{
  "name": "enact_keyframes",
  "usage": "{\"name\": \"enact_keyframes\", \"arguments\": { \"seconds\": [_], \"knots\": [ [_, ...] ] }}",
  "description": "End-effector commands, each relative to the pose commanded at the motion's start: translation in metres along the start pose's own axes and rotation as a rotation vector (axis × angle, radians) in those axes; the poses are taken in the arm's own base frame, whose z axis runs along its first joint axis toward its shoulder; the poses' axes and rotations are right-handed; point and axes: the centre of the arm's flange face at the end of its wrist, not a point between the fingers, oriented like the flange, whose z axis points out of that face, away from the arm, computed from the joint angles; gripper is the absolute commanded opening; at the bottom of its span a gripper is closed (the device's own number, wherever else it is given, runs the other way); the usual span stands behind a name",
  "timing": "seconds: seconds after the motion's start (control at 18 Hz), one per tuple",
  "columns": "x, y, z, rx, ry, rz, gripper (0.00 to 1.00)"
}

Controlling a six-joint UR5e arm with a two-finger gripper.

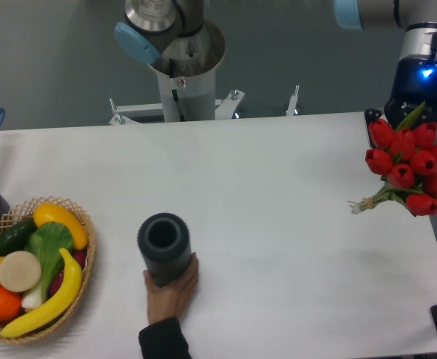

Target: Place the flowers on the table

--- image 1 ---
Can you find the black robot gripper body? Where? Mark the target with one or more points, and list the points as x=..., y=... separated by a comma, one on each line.
x=415, y=82

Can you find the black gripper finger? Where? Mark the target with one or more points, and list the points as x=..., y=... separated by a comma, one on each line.
x=371, y=115

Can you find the red tulip bouquet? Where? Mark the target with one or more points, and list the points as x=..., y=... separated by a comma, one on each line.
x=405, y=159

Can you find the dark grey ribbed vase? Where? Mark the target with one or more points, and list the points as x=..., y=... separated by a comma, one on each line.
x=164, y=243

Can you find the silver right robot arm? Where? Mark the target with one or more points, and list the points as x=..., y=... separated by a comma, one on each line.
x=417, y=18

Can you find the black sleeved forearm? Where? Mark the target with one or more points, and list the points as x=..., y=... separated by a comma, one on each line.
x=164, y=340

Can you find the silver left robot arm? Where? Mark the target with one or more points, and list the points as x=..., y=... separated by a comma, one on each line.
x=150, y=27

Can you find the person's bare hand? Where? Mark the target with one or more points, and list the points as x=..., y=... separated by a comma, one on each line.
x=173, y=299

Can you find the dark red vegetable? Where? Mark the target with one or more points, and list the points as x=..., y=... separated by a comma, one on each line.
x=80, y=257

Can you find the yellow banana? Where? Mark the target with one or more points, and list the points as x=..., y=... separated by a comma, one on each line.
x=53, y=307

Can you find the green bok choy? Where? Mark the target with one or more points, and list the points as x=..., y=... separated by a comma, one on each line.
x=45, y=243

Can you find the green cucumber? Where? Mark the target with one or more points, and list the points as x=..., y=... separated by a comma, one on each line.
x=14, y=238

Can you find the beige round radish slice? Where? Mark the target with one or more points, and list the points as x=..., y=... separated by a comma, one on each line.
x=20, y=271

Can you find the orange fruit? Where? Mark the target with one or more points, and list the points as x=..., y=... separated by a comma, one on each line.
x=10, y=305

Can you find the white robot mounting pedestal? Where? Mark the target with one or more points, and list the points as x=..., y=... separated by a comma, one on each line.
x=186, y=75

